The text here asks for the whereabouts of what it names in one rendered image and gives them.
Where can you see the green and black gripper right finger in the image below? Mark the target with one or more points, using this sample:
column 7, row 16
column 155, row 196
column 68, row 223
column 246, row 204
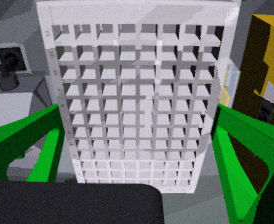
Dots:
column 239, row 194

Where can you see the yellow open-top bin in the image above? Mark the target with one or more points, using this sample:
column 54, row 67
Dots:
column 255, row 92

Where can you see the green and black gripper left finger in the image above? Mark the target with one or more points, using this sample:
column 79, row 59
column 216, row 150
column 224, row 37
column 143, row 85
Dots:
column 18, row 136

